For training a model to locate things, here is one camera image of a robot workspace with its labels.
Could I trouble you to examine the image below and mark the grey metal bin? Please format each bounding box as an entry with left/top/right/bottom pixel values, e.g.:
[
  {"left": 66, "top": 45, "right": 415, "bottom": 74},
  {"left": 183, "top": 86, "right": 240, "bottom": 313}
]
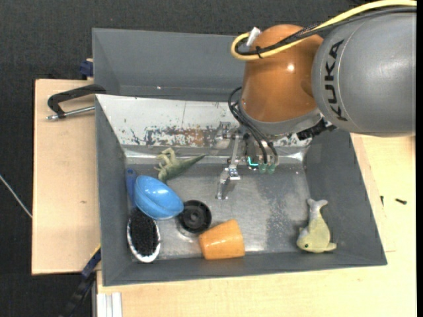
[{"left": 91, "top": 27, "right": 388, "bottom": 287}]

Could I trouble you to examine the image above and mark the green toy dinosaur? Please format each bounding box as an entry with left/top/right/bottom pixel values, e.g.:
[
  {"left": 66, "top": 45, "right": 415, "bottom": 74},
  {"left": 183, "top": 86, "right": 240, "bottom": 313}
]
[{"left": 153, "top": 147, "right": 207, "bottom": 183}]

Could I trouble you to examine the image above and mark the black cylinder on white bracket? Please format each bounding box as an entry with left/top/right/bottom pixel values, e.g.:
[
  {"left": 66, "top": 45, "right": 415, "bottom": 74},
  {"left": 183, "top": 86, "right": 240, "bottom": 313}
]
[{"left": 295, "top": 120, "right": 338, "bottom": 142}]

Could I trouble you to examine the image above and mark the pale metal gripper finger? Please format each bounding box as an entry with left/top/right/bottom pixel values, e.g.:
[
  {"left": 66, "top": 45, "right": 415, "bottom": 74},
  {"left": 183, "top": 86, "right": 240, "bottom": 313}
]
[
  {"left": 221, "top": 168, "right": 241, "bottom": 201},
  {"left": 215, "top": 167, "right": 231, "bottom": 200}
]

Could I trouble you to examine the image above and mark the black brush with blue handle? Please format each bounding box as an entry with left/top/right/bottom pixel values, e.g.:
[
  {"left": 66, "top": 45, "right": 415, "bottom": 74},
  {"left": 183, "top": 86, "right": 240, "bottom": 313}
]
[{"left": 124, "top": 167, "right": 163, "bottom": 264}]

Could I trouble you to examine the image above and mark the orange cup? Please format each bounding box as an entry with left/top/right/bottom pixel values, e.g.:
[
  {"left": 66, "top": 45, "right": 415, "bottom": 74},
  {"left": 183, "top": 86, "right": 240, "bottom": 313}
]
[{"left": 198, "top": 219, "right": 246, "bottom": 261}]

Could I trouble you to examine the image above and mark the yellow-green toy dolphin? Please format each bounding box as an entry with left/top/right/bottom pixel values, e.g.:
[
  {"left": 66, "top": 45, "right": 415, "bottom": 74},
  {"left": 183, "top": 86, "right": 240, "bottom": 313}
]
[{"left": 295, "top": 198, "right": 338, "bottom": 254}]

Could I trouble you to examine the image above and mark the blue bowl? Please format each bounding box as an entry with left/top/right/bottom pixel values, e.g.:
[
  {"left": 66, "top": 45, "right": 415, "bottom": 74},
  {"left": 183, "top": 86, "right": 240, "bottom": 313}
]
[{"left": 133, "top": 174, "right": 185, "bottom": 221}]

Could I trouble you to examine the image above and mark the pale flat board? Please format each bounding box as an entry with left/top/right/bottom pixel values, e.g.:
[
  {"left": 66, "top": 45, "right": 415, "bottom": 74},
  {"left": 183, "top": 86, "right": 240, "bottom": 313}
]
[{"left": 31, "top": 79, "right": 102, "bottom": 275}]

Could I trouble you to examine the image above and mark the black round wheel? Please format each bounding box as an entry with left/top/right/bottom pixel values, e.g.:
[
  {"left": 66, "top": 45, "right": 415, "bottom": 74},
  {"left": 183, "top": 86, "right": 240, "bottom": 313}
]
[{"left": 178, "top": 199, "right": 213, "bottom": 234}]

